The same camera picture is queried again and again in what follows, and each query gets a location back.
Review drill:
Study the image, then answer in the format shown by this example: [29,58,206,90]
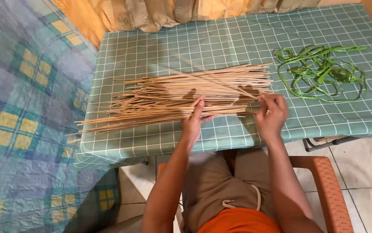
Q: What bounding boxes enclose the beige patterned curtain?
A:
[88,0,321,33]

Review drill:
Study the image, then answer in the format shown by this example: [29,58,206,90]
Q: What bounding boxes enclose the pile of thin wooden sticks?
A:
[66,63,275,144]

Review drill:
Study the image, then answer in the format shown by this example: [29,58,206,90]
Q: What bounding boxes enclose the green checked tablecloth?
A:
[73,3,372,171]

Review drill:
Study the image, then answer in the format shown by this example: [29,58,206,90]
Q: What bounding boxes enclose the orange plastic chair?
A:
[157,156,355,233]

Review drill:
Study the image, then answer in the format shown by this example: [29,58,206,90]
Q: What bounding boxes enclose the person's left hand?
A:
[181,94,216,147]

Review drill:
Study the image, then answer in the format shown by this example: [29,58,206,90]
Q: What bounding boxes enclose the person's right hand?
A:
[254,93,289,143]

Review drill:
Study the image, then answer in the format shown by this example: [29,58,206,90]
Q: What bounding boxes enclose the shiny orange curtain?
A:
[51,0,109,50]

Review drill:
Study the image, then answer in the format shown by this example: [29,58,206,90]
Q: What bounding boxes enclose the bed with plaid sheet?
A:
[0,0,120,233]

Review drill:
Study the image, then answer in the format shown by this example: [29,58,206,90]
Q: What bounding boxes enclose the grey metal table frame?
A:
[302,135,362,153]

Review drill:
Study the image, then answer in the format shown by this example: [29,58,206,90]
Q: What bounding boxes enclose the khaki shorts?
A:
[181,149,278,233]

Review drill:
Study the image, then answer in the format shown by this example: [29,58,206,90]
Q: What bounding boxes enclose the tangled green ribbon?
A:
[272,45,368,103]

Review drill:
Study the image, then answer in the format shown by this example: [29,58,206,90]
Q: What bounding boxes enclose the orange shirt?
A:
[197,208,282,233]

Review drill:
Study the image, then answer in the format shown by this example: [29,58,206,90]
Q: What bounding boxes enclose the white drawstring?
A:
[222,184,262,212]

